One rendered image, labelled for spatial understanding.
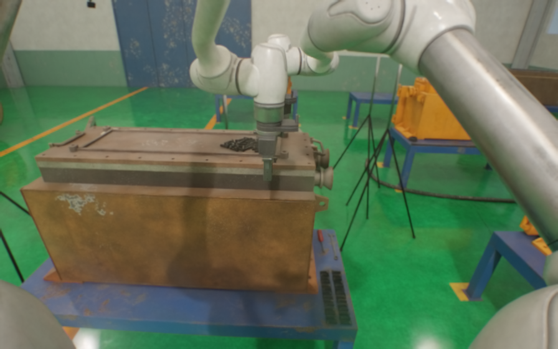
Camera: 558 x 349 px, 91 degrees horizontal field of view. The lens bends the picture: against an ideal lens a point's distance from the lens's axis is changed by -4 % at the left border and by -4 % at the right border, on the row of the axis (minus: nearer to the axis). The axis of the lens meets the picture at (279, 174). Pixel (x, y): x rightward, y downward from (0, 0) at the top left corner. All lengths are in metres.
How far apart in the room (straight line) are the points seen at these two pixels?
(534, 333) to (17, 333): 0.36
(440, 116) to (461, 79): 3.73
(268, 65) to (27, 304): 0.67
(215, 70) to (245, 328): 1.19
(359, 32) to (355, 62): 10.05
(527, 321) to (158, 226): 1.36
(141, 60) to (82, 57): 2.09
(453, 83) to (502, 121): 0.11
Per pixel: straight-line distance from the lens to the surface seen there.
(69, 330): 2.66
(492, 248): 2.64
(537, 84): 8.45
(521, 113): 0.51
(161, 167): 1.37
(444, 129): 4.37
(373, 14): 0.56
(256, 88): 0.81
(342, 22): 0.57
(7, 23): 0.47
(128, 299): 1.76
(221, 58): 0.82
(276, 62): 0.80
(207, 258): 1.51
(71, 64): 12.55
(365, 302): 2.53
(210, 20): 0.67
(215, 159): 1.31
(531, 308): 0.30
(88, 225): 1.63
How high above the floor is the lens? 1.89
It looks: 27 degrees down
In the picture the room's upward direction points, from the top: 2 degrees clockwise
